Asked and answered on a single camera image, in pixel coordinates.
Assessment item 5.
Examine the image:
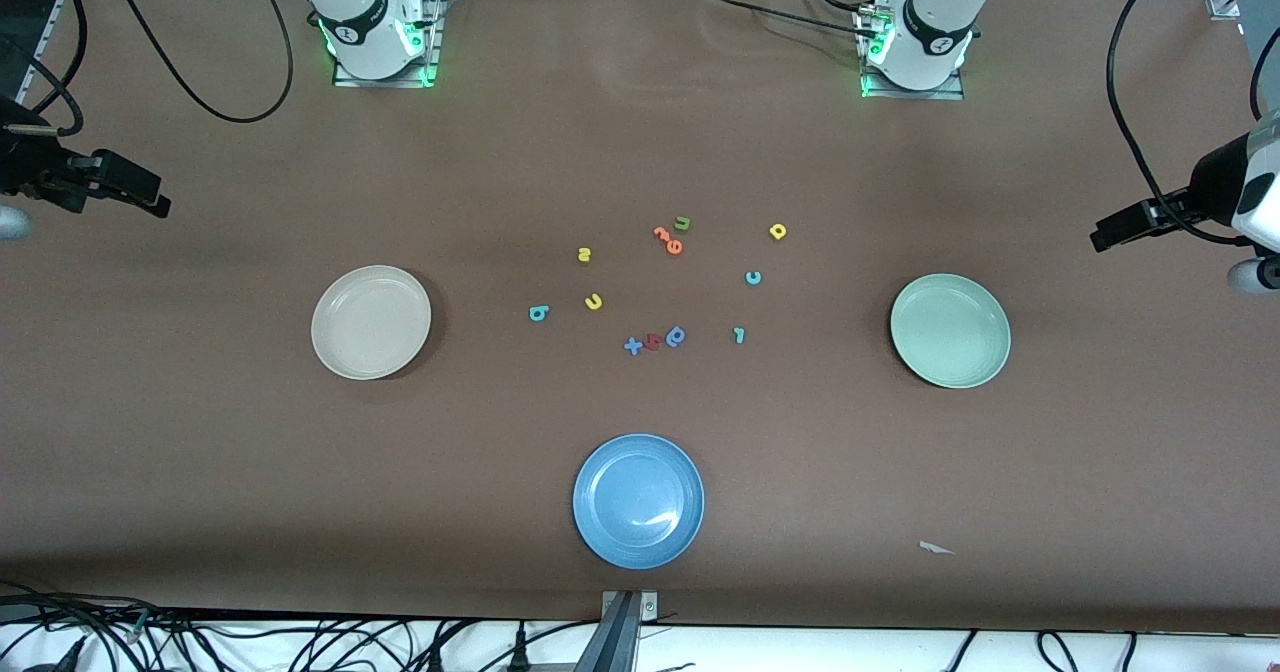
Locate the light green plate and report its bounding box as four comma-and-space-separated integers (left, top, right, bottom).
890, 273, 1012, 390

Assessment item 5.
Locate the beige brown plate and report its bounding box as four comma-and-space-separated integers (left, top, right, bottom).
311, 265, 433, 381

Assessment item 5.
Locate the brown table cover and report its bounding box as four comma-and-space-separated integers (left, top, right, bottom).
0, 0, 1280, 635

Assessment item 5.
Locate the blue plate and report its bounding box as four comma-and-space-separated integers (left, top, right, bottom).
573, 434, 705, 570

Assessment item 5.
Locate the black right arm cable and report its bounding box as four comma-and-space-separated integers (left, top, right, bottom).
0, 0, 296, 138

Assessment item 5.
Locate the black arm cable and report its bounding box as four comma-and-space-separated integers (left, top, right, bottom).
0, 0, 296, 138
1105, 0, 1280, 246

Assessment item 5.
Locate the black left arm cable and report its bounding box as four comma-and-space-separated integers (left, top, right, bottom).
1105, 0, 1280, 246

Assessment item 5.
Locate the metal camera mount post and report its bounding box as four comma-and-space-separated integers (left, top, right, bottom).
575, 590, 659, 672

